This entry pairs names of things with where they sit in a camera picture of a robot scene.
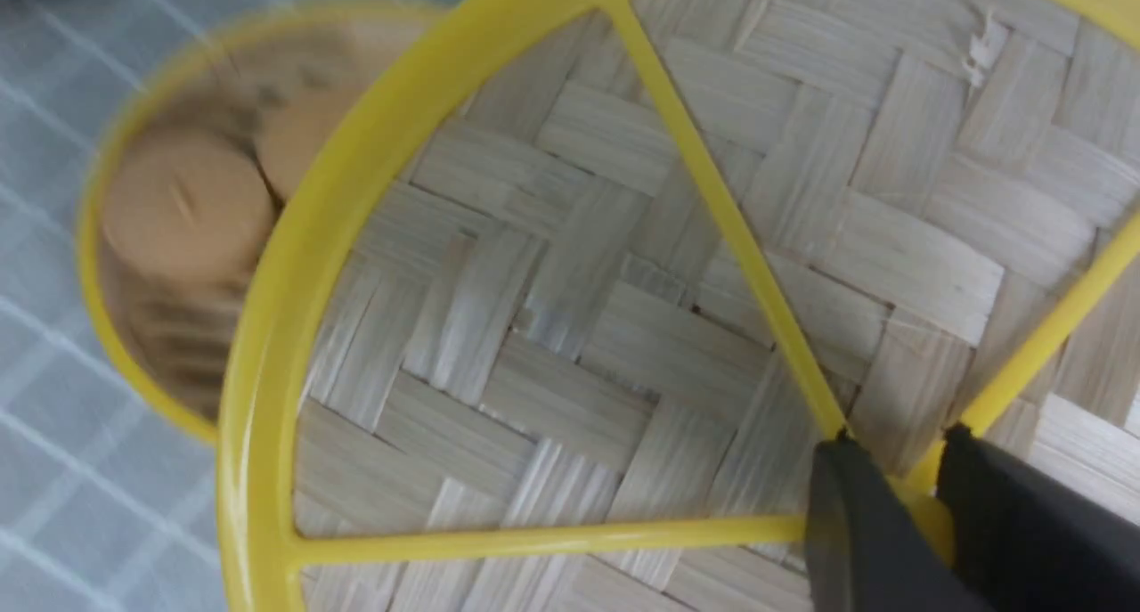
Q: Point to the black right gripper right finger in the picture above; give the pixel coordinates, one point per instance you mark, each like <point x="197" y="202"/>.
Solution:
<point x="1025" y="542"/>

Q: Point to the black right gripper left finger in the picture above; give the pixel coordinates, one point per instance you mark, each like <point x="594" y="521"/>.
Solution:
<point x="869" y="547"/>

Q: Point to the yellow woven bamboo steamer lid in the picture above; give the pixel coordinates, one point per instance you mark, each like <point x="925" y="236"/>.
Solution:
<point x="561" y="312"/>

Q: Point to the yellow bamboo steamer base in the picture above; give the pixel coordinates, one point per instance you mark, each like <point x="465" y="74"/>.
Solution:
<point x="171" y="342"/>

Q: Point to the tan round bun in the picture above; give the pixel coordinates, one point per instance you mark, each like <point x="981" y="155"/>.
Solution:
<point x="293" y="135"/>
<point x="189" y="207"/>

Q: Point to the grey checked tablecloth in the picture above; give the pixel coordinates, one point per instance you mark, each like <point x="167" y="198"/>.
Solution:
<point x="104" y="507"/>

